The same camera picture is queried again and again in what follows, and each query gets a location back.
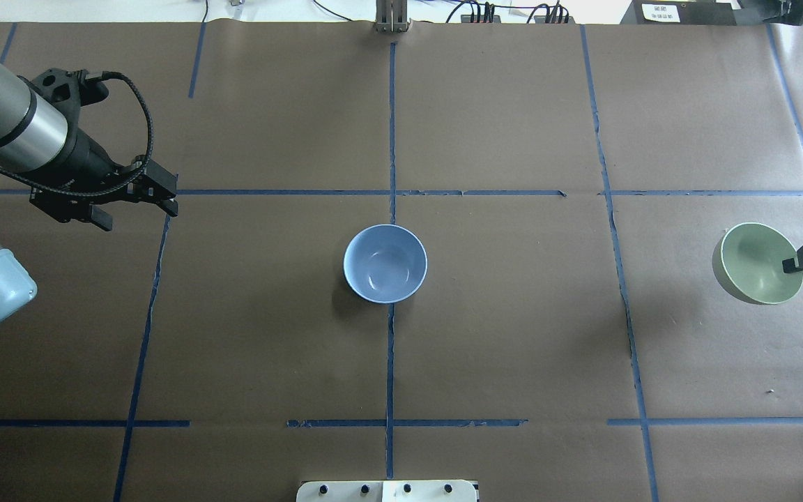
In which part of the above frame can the black box with white label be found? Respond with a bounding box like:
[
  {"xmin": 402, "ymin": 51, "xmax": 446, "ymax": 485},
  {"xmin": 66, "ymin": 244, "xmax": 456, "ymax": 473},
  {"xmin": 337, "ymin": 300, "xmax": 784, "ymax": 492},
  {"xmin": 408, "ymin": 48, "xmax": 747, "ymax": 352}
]
[{"xmin": 620, "ymin": 1, "xmax": 737, "ymax": 26}]

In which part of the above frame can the brown paper table cover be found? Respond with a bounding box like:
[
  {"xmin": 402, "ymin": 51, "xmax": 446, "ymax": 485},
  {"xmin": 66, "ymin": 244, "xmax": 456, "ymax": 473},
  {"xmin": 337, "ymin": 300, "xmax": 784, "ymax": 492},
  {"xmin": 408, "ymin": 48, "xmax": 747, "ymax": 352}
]
[{"xmin": 0, "ymin": 20, "xmax": 803, "ymax": 501}]

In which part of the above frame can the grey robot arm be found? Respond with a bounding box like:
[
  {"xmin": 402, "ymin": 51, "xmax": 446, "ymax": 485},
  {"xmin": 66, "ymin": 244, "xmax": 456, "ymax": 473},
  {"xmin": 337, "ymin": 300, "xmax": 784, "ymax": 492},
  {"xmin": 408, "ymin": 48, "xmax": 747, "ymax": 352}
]
[{"xmin": 0, "ymin": 62, "xmax": 179, "ymax": 323}]

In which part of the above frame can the white plate with black knobs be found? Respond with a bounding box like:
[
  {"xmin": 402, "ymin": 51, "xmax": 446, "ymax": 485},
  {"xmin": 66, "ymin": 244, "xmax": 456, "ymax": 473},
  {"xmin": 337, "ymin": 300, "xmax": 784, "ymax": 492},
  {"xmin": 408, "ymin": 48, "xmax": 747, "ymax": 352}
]
[{"xmin": 296, "ymin": 479, "xmax": 480, "ymax": 501}]

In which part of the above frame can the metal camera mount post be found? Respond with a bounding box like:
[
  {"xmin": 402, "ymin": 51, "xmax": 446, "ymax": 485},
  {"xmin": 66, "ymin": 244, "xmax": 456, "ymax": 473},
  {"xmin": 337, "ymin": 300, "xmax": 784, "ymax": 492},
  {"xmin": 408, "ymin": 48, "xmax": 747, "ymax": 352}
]
[{"xmin": 374, "ymin": 0, "xmax": 411, "ymax": 33}]

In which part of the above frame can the blue bowl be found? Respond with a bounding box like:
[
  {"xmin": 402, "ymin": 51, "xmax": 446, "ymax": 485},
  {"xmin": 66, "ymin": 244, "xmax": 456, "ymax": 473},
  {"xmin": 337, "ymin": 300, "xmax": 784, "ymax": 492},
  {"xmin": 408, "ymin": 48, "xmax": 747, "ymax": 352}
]
[{"xmin": 343, "ymin": 225, "xmax": 428, "ymax": 304}]

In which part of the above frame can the black braided cable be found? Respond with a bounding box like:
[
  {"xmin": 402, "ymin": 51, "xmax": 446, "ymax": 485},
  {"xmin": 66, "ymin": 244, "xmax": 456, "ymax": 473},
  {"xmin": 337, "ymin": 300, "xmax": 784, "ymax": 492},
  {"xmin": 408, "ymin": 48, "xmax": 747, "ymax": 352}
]
[{"xmin": 0, "ymin": 70, "xmax": 155, "ymax": 197}]

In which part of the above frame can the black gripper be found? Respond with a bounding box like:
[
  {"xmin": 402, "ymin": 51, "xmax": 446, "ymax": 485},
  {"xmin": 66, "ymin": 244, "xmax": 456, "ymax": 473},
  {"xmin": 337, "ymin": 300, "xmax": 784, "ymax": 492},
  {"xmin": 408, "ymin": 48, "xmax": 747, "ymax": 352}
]
[{"xmin": 29, "ymin": 125, "xmax": 179, "ymax": 231}]

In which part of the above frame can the green bowl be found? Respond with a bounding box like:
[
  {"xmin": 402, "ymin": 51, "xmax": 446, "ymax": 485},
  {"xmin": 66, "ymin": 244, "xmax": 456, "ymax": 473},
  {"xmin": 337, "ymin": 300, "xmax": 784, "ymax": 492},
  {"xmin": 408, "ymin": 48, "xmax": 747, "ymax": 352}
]
[{"xmin": 712, "ymin": 222, "xmax": 803, "ymax": 305}]

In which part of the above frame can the black power strip with plugs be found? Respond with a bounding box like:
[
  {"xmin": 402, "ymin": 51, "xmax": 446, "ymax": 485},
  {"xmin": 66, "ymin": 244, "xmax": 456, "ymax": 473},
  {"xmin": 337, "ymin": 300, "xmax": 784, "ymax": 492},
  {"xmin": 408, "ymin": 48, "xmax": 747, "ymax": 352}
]
[{"xmin": 445, "ymin": 1, "xmax": 576, "ymax": 25}]

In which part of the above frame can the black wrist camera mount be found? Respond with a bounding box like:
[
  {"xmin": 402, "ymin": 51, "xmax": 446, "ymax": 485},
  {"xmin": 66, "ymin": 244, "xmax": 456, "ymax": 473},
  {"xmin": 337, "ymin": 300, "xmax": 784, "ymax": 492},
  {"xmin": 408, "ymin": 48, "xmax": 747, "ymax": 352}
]
[{"xmin": 29, "ymin": 68, "xmax": 109, "ymax": 125}]

